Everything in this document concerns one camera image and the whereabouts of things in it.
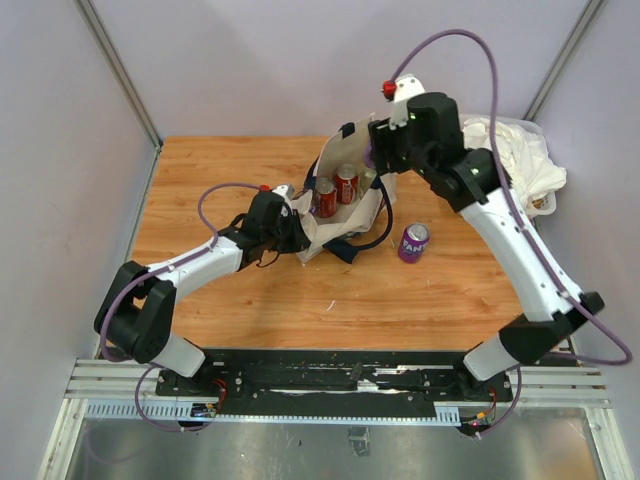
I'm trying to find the purple Fanta can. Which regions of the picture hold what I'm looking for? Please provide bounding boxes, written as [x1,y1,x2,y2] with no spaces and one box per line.
[398,222,430,263]

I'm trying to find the clear glass drink bottle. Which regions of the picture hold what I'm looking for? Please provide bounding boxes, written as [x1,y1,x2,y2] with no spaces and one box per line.
[359,167,377,196]

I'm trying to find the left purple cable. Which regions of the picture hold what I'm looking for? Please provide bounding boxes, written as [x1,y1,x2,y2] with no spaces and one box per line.
[99,182,269,434]

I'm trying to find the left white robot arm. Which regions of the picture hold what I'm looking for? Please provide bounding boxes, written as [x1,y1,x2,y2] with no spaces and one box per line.
[94,184,309,396]

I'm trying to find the purple cable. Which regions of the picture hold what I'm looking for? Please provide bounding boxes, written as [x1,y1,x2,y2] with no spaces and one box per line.
[99,182,269,434]
[392,28,634,441]

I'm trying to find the red soda can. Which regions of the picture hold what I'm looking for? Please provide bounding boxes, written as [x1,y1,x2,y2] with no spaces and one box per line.
[313,177,337,219]
[334,164,358,205]

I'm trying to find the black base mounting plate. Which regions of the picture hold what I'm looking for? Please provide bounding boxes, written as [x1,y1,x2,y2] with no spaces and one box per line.
[155,349,513,420]

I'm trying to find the crumpled white cloth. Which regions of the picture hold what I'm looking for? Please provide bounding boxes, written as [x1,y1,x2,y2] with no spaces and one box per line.
[459,117,568,211]

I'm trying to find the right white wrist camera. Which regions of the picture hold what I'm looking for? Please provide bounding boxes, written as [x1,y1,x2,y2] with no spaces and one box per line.
[382,74,425,130]

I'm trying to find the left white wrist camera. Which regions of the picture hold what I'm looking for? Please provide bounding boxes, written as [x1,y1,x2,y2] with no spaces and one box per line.
[259,183,295,207]

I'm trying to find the white plastic basket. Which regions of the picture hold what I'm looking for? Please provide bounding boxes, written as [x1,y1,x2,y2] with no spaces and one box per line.
[459,113,558,219]

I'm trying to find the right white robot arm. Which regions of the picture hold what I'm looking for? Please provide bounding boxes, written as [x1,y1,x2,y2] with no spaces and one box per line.
[369,92,604,400]

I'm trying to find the aluminium rail frame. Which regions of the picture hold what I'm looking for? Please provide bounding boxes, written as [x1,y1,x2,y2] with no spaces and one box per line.
[38,349,639,479]

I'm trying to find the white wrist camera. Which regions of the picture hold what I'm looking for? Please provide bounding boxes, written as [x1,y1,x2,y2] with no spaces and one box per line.
[259,183,295,207]
[382,74,425,130]

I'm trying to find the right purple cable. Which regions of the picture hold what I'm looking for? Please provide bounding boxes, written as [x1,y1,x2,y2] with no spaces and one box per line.
[392,28,634,441]

